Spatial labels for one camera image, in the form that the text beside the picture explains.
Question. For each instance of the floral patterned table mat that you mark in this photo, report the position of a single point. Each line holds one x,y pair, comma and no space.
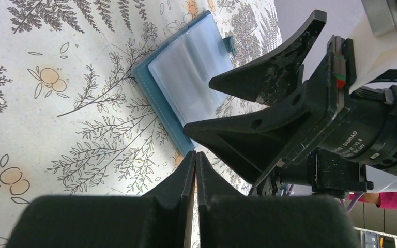
73,119

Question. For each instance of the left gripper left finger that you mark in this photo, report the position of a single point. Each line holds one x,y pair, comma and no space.
162,217

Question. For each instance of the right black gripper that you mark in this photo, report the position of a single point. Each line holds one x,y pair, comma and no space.
350,131

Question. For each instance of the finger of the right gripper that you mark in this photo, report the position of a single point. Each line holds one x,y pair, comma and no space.
274,75
254,144

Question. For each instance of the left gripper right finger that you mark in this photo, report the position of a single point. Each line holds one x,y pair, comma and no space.
231,219

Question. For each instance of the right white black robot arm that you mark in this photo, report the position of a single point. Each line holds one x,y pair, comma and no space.
390,174

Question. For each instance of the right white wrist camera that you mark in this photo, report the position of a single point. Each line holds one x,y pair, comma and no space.
375,41

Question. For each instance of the blue leather card holder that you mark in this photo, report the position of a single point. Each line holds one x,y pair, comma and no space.
174,78

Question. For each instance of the person in pink sleeve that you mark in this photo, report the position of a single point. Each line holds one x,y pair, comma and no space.
385,200

